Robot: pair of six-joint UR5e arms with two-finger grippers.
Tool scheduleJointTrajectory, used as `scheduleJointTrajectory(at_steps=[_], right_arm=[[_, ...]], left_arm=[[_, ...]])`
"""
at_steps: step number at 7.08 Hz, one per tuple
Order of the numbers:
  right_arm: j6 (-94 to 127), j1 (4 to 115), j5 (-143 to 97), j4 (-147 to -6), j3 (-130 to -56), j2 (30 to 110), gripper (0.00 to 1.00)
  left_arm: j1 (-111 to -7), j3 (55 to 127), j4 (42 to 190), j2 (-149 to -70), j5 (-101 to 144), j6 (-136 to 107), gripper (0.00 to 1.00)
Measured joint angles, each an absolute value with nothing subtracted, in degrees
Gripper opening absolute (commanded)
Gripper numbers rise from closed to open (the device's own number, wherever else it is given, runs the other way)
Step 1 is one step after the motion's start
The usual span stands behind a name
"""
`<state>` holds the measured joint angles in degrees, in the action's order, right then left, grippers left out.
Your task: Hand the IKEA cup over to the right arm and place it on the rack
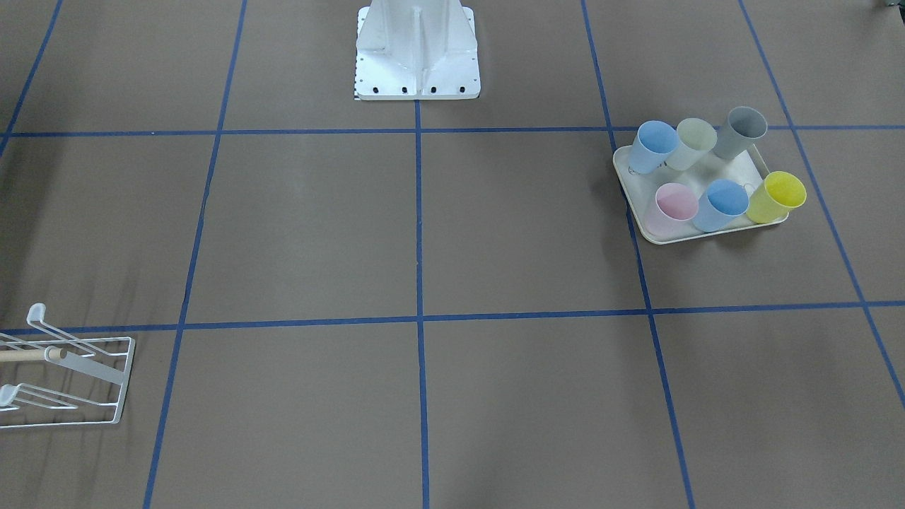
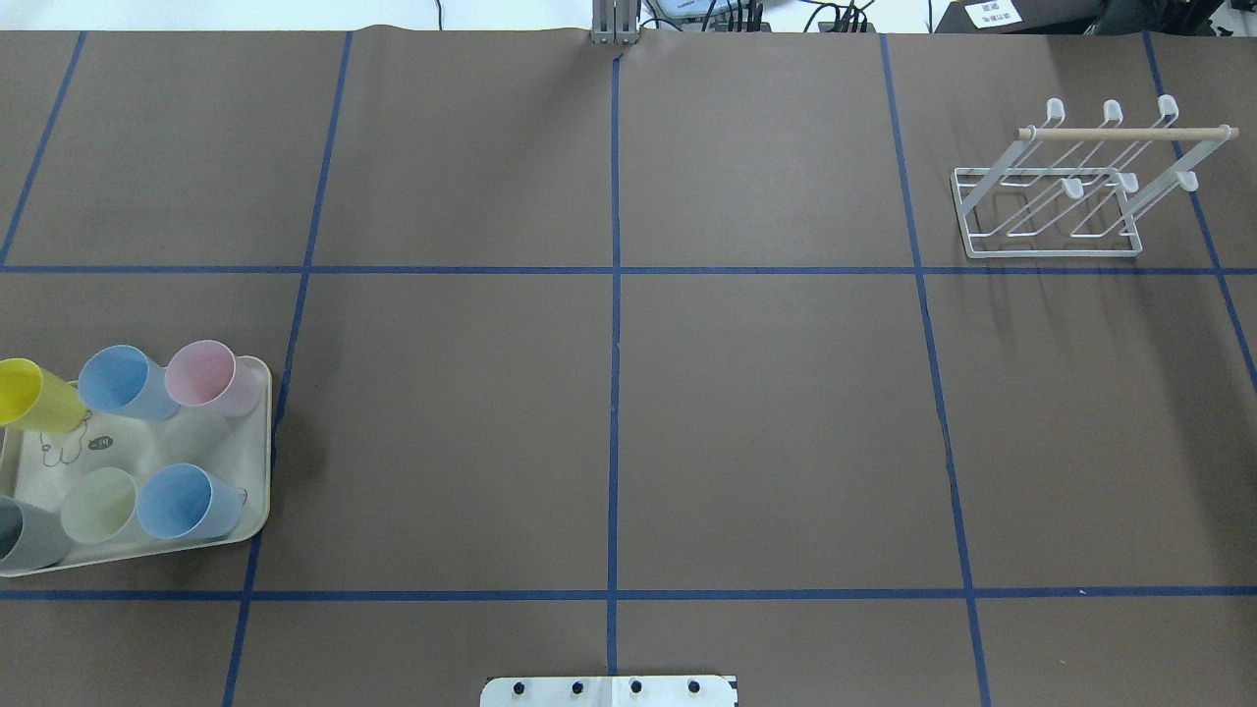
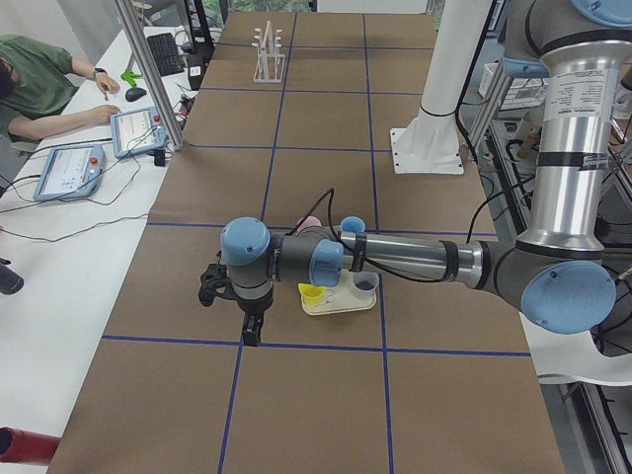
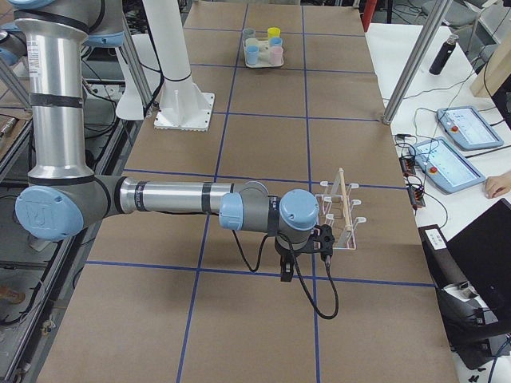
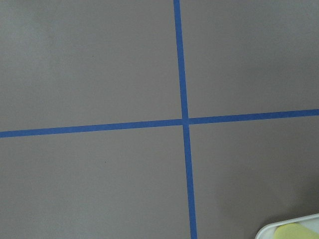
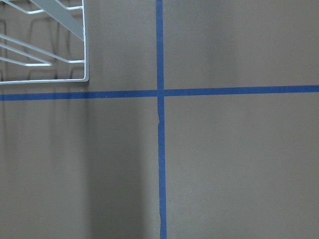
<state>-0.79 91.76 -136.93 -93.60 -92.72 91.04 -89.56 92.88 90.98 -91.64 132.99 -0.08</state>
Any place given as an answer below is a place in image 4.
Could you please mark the yellow plastic cup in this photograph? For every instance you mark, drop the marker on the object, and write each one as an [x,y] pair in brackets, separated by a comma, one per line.
[273,32]

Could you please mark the near teach pendant tablet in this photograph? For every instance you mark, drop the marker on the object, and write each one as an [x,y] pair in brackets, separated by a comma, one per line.
[446,167]

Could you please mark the aluminium frame post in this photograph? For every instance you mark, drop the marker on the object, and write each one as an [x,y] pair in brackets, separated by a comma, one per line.
[417,54]

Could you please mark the teach pendant tablet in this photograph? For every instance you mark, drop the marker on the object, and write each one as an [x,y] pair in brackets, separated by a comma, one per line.
[468,129]
[446,167]

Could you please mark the white wire cup rack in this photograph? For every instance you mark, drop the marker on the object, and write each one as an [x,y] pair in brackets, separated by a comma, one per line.
[336,209]

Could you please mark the far teach pendant tablet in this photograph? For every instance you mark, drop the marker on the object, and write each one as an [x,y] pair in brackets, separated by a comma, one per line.
[468,129]

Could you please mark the pink plastic cup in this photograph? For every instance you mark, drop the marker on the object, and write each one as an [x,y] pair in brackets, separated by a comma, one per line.
[276,55]

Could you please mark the cream plastic tray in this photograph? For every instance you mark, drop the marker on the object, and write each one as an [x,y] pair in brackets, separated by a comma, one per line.
[263,61]

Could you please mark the person's hand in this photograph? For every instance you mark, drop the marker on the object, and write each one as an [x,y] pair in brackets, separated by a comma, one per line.
[496,186]

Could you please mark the black water bottle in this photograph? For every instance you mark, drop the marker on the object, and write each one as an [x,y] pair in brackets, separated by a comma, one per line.
[443,55]

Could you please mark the light blue plastic cup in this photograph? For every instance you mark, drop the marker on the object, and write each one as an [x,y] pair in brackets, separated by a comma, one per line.
[275,42]

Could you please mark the grey plastic cup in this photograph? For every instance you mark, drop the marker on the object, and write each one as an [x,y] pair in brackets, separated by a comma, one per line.
[248,33]

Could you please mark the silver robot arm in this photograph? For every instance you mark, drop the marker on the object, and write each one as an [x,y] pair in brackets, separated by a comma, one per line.
[64,194]
[13,44]

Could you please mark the black orange usb hub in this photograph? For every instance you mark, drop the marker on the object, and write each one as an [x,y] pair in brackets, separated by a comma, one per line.
[407,165]

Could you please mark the cream plastic cup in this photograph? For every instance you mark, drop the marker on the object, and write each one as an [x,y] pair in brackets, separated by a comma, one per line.
[252,43]

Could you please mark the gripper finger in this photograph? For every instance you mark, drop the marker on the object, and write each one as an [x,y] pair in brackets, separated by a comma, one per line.
[286,270]

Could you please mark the black computer monitor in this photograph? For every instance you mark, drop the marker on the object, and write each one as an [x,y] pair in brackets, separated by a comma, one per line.
[482,252]

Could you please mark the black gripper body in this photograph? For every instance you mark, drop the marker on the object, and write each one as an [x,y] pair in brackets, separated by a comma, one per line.
[285,254]

